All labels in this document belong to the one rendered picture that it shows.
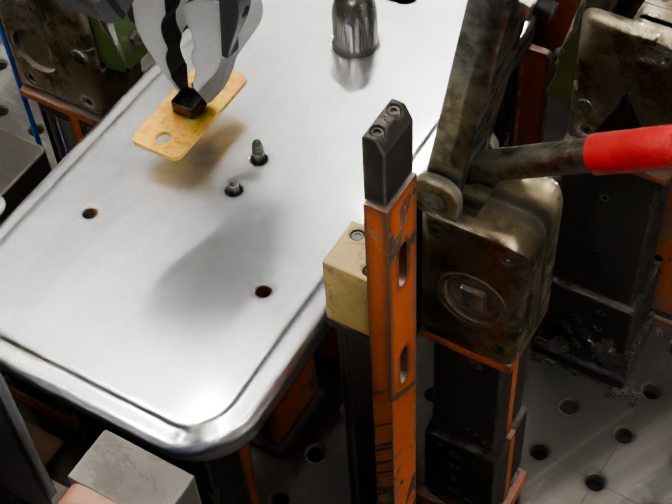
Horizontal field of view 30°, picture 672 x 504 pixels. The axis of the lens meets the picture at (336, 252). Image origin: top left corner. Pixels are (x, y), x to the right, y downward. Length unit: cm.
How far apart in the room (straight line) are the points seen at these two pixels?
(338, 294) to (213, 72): 17
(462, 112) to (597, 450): 45
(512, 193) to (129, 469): 34
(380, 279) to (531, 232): 12
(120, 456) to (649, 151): 31
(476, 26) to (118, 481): 28
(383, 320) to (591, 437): 43
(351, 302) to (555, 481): 38
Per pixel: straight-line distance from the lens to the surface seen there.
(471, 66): 63
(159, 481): 46
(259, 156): 81
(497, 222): 71
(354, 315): 70
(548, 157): 67
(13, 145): 89
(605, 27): 81
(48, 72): 96
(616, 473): 103
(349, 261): 67
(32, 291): 78
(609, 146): 65
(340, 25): 86
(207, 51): 77
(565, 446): 104
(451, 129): 67
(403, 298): 65
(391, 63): 87
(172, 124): 81
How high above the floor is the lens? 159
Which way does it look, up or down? 51 degrees down
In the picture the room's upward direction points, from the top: 4 degrees counter-clockwise
